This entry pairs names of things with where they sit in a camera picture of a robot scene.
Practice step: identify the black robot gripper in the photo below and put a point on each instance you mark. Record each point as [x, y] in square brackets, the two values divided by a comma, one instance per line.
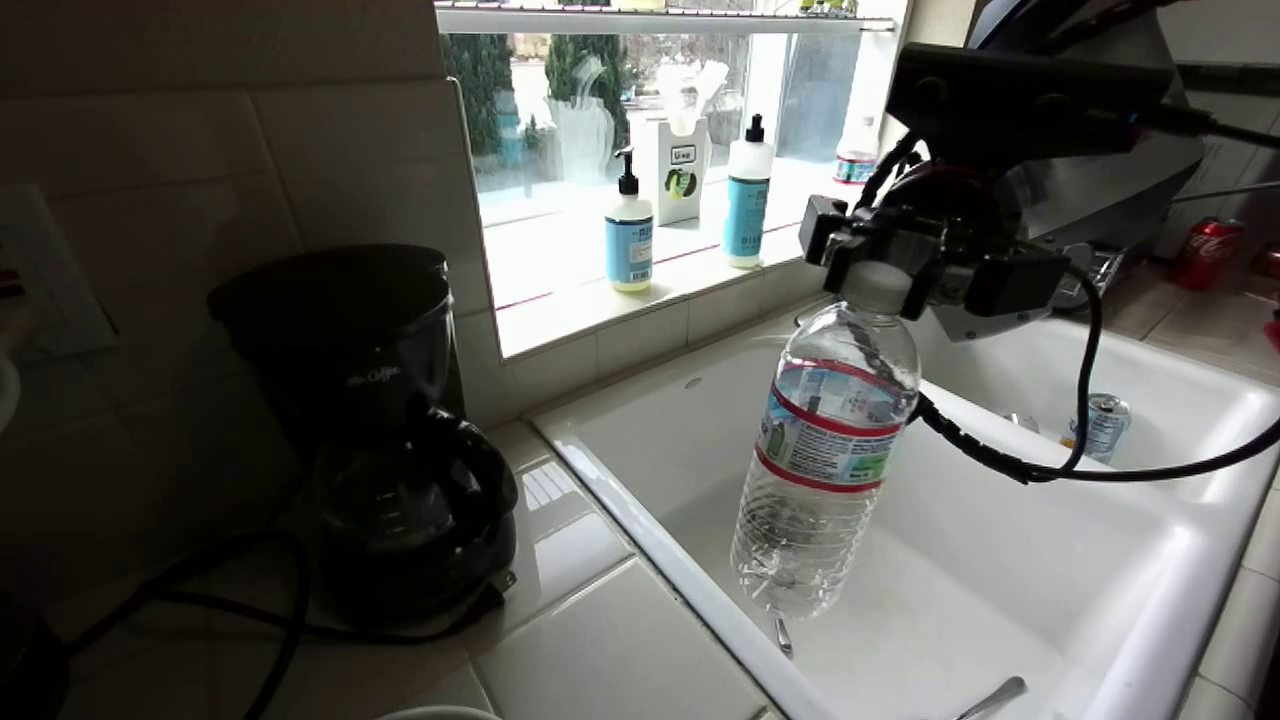
[946, 246]

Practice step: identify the clear plastic water bottle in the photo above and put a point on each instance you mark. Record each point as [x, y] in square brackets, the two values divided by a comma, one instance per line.
[836, 397]

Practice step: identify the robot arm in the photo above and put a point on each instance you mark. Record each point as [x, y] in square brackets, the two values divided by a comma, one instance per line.
[1032, 152]

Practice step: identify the teal soap bottle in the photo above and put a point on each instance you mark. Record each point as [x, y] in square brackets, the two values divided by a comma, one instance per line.
[750, 178]

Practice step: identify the blue label soap bottle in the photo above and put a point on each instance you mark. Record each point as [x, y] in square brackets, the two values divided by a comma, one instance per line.
[631, 232]

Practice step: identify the plastic container on windowsill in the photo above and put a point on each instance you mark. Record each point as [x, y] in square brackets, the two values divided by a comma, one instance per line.
[854, 166]

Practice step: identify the blue and yellow can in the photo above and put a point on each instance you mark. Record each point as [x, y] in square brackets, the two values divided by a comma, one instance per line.
[1103, 424]

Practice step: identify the red object on counter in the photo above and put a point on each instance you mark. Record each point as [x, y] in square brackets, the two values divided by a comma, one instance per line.
[1205, 254]

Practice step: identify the white carton green logo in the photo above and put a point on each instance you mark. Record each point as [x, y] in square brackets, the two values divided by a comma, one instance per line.
[678, 160]

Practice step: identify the white double kitchen sink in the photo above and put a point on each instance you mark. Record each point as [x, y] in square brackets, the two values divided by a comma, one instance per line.
[1058, 602]

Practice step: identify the black coffee maker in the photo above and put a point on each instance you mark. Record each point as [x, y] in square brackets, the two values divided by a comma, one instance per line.
[357, 361]

